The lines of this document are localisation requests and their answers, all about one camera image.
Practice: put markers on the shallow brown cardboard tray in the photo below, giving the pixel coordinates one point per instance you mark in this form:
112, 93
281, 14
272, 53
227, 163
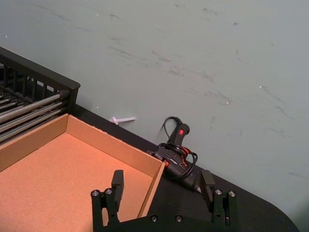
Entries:
62, 166

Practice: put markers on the black rack with steel bars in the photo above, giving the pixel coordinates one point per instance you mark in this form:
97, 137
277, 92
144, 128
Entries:
36, 104

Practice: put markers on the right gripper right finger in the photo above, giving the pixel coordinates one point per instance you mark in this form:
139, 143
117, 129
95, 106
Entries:
220, 205

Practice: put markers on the small white plastic piece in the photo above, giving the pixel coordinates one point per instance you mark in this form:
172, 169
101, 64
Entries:
124, 120

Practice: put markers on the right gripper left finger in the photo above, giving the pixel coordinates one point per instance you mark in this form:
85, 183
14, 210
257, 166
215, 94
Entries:
109, 200

